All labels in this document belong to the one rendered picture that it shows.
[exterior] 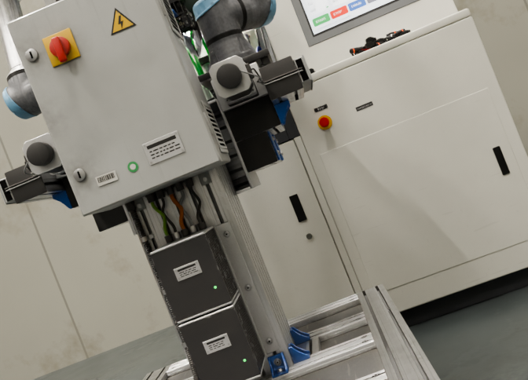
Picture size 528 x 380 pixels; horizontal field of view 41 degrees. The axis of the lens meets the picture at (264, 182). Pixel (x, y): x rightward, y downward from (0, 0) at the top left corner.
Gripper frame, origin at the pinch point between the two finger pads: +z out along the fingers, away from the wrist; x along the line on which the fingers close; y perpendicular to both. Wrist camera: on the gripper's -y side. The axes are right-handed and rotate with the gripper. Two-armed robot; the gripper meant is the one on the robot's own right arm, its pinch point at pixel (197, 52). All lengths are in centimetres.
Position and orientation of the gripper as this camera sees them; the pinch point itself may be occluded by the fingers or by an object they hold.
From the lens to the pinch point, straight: 258.2
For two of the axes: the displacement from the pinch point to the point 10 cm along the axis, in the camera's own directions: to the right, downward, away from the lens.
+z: 3.7, 9.3, 0.0
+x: 9.1, -3.7, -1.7
